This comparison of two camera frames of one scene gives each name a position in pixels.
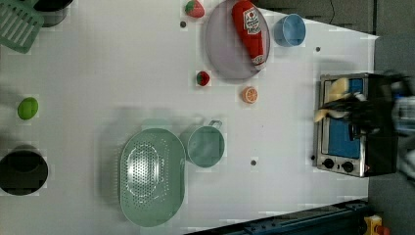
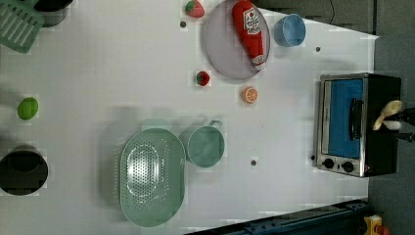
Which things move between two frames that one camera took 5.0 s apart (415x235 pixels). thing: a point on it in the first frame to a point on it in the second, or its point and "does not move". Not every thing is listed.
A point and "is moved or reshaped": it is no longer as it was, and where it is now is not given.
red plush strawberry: x=203 y=78 does not move
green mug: x=207 y=144 does not move
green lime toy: x=27 y=108 does not move
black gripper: x=372 y=110 to x=406 y=115
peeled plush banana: x=337 y=90 is moved or reshaped
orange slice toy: x=250 y=94 does not move
